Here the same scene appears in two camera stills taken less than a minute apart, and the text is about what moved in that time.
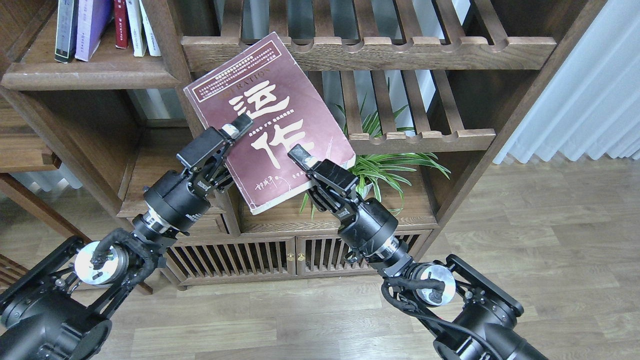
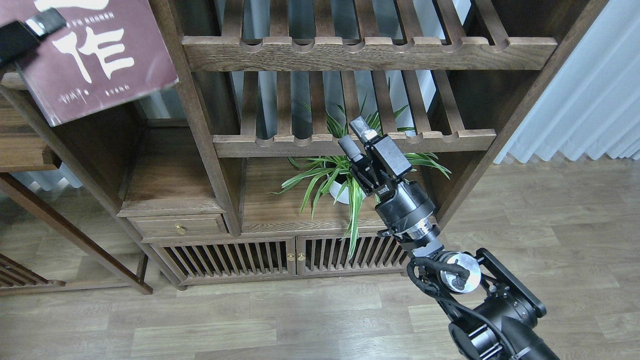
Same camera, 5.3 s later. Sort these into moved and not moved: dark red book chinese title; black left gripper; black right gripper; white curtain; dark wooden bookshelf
Moved: dark red book chinese title; black left gripper; black right gripper
Not moved: dark wooden bookshelf; white curtain
